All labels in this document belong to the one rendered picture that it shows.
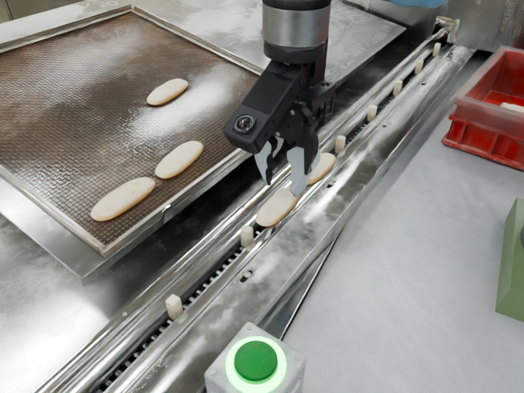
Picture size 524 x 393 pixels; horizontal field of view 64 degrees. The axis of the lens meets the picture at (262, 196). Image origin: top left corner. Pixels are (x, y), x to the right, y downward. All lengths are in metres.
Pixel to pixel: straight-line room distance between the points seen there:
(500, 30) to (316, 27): 0.82
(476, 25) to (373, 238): 0.76
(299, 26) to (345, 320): 0.34
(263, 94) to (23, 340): 0.40
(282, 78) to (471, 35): 0.83
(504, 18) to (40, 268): 1.12
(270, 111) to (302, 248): 0.19
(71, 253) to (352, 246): 0.37
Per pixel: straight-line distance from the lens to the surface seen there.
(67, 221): 0.58
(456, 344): 0.56
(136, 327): 0.51
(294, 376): 0.41
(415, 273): 0.61
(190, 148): 0.65
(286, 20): 0.47
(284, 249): 0.55
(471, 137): 0.87
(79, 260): 0.54
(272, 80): 0.50
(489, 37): 1.26
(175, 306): 0.49
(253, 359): 0.41
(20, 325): 0.60
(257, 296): 0.50
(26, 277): 0.65
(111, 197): 0.58
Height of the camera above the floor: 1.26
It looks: 40 degrees down
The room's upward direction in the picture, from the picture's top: straight up
